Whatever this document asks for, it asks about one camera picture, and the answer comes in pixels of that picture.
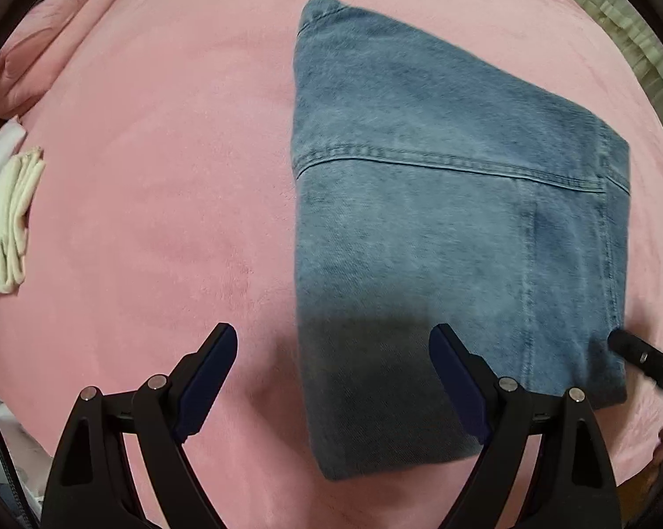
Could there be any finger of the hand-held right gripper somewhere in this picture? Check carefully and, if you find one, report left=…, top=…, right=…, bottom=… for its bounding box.
left=608, top=329, right=663, bottom=393

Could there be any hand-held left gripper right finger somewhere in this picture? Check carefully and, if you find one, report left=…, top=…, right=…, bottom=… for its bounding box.
left=429, top=324, right=623, bottom=529

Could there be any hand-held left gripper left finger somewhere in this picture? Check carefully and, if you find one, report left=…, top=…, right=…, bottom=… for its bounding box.
left=41, top=322, right=238, bottom=529

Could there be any blue denim jacket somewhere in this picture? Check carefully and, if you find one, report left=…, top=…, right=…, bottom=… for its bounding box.
left=293, top=0, right=632, bottom=481

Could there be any pink fleece bed blanket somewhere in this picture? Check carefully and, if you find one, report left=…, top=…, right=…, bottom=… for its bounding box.
left=0, top=0, right=663, bottom=529

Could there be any folded cream cloth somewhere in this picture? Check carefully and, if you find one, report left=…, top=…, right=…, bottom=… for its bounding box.
left=0, top=146, right=47, bottom=295

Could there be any cream lace curtain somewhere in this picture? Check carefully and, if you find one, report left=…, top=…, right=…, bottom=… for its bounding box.
left=552, top=0, right=663, bottom=141

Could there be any folded pink quilt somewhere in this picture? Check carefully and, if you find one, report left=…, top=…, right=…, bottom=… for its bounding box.
left=0, top=0, right=120, bottom=119

